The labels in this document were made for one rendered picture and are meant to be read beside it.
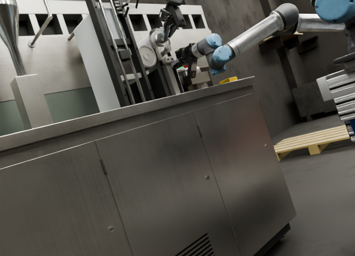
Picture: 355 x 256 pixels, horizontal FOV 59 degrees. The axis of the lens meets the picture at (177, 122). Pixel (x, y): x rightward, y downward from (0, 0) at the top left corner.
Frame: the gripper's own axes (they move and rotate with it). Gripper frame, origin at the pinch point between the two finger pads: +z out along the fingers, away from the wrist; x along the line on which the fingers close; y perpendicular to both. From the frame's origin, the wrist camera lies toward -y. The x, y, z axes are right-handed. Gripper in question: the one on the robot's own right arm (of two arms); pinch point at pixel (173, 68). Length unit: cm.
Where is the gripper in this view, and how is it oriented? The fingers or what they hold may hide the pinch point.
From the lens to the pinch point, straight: 181.5
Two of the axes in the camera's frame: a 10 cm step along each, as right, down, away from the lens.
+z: -6.3, 2.2, 7.4
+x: -7.1, 2.3, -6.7
